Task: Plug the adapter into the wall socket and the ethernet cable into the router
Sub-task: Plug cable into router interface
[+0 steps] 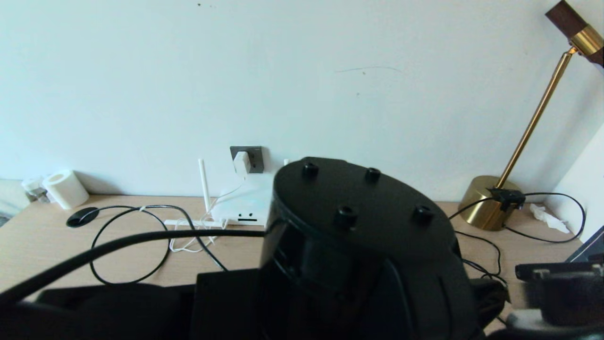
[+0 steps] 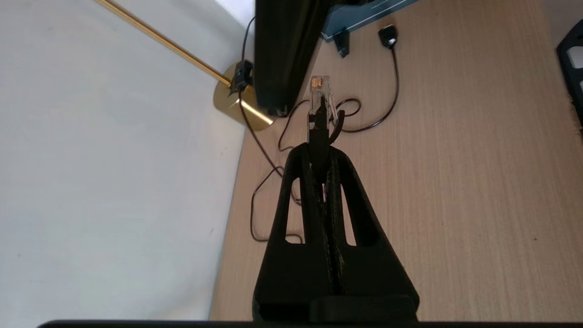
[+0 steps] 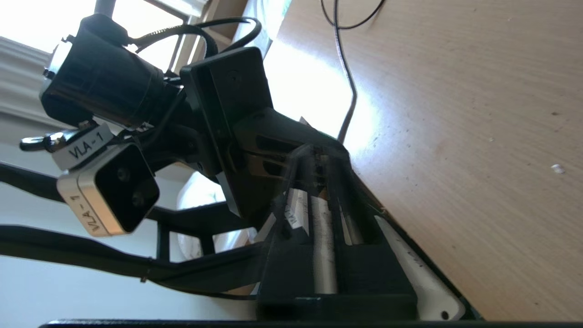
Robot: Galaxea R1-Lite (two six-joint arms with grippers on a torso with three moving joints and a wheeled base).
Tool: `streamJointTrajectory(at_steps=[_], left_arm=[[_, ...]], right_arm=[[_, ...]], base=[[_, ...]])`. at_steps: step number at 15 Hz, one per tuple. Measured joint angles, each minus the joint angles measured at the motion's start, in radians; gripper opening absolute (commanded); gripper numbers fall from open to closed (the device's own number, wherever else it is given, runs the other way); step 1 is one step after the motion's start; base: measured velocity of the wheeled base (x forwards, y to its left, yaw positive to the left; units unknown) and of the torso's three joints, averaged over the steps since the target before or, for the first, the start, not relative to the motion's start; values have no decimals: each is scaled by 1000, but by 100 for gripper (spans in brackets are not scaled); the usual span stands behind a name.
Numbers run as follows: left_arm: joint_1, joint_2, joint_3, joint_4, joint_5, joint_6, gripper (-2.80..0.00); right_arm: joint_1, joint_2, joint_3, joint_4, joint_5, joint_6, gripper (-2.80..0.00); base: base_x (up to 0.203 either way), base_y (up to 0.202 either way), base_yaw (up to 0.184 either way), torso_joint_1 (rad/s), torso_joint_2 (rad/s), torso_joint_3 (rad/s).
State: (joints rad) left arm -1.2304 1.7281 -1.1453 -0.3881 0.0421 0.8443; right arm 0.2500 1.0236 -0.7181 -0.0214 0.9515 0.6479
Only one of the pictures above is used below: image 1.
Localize grey wall socket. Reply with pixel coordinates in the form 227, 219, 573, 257
230, 146, 264, 174

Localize black round desk grommet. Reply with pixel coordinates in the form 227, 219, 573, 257
66, 207, 100, 228

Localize black cable with silver connector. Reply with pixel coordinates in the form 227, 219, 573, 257
454, 230, 501, 275

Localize brass desk lamp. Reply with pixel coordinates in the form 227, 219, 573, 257
457, 0, 604, 232

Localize black lamp cable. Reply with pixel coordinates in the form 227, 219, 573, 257
448, 198, 509, 326

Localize white toilet paper roll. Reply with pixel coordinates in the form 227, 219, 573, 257
42, 170, 89, 210

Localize black ethernet cable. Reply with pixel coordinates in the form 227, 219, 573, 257
78, 204, 228, 286

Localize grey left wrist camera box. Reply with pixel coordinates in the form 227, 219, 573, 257
505, 308, 604, 333

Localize white power adapter block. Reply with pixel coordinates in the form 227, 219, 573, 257
234, 151, 251, 176

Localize thin white adapter cable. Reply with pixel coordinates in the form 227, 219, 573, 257
169, 175, 248, 253

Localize black lamp base cord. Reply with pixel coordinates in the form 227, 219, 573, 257
503, 193, 586, 245

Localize small clear plastic container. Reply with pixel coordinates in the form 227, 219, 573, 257
21, 176, 49, 204

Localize black inline lamp switch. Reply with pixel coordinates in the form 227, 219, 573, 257
488, 189, 525, 212

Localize crumpled white tissue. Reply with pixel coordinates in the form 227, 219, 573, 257
528, 204, 570, 235

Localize white router with antennas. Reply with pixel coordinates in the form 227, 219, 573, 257
164, 158, 289, 228

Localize dark teal printed box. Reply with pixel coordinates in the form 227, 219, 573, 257
566, 226, 604, 263

